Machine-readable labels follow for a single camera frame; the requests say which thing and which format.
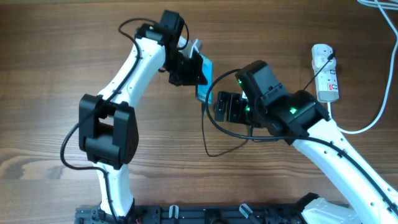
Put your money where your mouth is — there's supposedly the white power strip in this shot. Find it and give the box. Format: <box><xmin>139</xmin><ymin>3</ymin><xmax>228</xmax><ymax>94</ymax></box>
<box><xmin>312</xmin><ymin>44</ymin><xmax>339</xmax><ymax>103</ymax></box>

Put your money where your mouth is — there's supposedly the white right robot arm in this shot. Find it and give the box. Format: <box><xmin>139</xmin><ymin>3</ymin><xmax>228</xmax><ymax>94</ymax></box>
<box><xmin>232</xmin><ymin>60</ymin><xmax>397</xmax><ymax>223</ymax></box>

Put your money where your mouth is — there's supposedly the white power strip cable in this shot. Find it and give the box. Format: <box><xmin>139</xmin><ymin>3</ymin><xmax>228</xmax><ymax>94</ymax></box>
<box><xmin>326</xmin><ymin>0</ymin><xmax>398</xmax><ymax>135</ymax></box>

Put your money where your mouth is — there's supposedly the white charger plug adapter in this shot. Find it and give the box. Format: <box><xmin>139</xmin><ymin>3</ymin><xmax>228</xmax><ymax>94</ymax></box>
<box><xmin>312</xmin><ymin>54</ymin><xmax>336</xmax><ymax>72</ymax></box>

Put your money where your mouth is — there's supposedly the blue screen smartphone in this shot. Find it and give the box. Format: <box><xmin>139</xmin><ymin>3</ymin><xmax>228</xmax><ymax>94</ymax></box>
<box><xmin>196</xmin><ymin>54</ymin><xmax>213</xmax><ymax>103</ymax></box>

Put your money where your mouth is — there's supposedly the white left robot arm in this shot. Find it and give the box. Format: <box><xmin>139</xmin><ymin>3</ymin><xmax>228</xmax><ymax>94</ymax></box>
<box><xmin>78</xmin><ymin>10</ymin><xmax>208</xmax><ymax>223</ymax></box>

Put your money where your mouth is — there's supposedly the black charger cable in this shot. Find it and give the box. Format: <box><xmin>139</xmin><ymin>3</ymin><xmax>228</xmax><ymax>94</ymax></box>
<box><xmin>200</xmin><ymin>49</ymin><xmax>336</xmax><ymax>158</ymax></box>

